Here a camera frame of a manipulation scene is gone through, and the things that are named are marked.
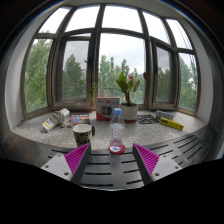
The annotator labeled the red round coaster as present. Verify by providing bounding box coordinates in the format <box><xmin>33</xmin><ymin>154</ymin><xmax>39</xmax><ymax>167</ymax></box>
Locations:
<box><xmin>109</xmin><ymin>145</ymin><xmax>126</xmax><ymax>154</ymax></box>

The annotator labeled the light blue small box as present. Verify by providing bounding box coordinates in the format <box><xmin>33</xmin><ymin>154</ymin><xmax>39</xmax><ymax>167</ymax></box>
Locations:
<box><xmin>156</xmin><ymin>110</ymin><xmax>174</xmax><ymax>120</ymax></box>

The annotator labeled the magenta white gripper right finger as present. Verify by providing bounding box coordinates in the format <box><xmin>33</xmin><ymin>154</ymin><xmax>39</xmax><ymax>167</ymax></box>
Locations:
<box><xmin>133</xmin><ymin>144</ymin><xmax>181</xmax><ymax>185</ymax></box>

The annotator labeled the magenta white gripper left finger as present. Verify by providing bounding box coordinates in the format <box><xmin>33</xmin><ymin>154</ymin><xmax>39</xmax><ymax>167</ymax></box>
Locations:
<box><xmin>42</xmin><ymin>143</ymin><xmax>91</xmax><ymax>185</ymax></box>

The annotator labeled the potted plant in white pot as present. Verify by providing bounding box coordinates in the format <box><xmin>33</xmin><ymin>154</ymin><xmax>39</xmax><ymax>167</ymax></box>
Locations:
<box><xmin>116</xmin><ymin>72</ymin><xmax>147</xmax><ymax>123</ymax></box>

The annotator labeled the dark colourful flat box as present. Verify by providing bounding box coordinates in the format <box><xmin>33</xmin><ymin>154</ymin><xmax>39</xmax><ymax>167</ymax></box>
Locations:
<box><xmin>68</xmin><ymin>114</ymin><xmax>90</xmax><ymax>127</ymax></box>

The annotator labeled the white mug with black text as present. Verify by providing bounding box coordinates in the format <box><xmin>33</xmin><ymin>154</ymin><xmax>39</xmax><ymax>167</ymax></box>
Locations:
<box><xmin>72</xmin><ymin>124</ymin><xmax>95</xmax><ymax>147</ymax></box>

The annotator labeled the clear plastic water bottle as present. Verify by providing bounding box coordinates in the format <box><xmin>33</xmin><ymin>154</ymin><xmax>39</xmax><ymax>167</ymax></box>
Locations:
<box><xmin>109</xmin><ymin>108</ymin><xmax>124</xmax><ymax>147</ymax></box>

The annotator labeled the dark framed bay window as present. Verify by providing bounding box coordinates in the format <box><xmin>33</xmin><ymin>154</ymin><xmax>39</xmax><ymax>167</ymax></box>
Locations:
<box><xmin>21</xmin><ymin>2</ymin><xmax>200</xmax><ymax>117</ymax></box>

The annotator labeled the black patterned trivet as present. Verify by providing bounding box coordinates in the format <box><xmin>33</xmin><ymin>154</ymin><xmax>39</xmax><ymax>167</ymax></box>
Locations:
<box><xmin>137</xmin><ymin>115</ymin><xmax>158</xmax><ymax>124</ymax></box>

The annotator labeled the red white filament box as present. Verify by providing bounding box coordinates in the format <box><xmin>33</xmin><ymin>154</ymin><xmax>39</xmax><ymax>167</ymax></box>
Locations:
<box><xmin>96</xmin><ymin>97</ymin><xmax>120</xmax><ymax>121</ymax></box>

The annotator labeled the dark slatted radiator cover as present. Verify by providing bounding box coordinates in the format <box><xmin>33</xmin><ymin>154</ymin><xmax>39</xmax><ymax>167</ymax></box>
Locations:
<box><xmin>0</xmin><ymin>126</ymin><xmax>216</xmax><ymax>190</ymax></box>

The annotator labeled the yellow long box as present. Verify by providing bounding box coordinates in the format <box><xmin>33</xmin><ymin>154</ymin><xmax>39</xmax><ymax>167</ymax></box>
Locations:
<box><xmin>160</xmin><ymin>117</ymin><xmax>184</xmax><ymax>131</ymax></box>

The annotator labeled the plastic wrapped package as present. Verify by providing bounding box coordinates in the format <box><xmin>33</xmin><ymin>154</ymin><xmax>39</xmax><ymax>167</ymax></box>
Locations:
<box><xmin>42</xmin><ymin>108</ymin><xmax>70</xmax><ymax>132</ymax></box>

